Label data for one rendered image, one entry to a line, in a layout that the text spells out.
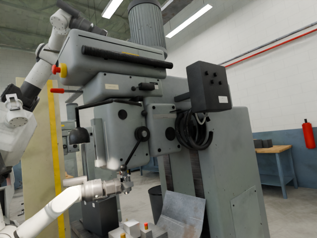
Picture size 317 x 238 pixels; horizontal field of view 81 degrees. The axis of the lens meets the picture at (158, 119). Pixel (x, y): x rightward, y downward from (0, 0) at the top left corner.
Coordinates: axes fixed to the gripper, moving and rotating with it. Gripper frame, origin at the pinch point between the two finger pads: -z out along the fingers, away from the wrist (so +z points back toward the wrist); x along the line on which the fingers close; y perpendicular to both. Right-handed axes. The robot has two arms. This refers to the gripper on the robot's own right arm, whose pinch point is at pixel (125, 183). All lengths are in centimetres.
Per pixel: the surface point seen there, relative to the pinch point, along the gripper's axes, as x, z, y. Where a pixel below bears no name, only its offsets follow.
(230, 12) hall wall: 252, -356, -318
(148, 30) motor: -1, -20, -78
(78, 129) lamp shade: -17.9, 18.2, -26.1
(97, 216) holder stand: 28.2, 13.2, 21.3
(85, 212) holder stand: 41, 20, 22
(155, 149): -7.9, -14.1, -14.3
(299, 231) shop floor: 81, -226, 120
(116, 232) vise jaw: 1.4, 6.0, 20.7
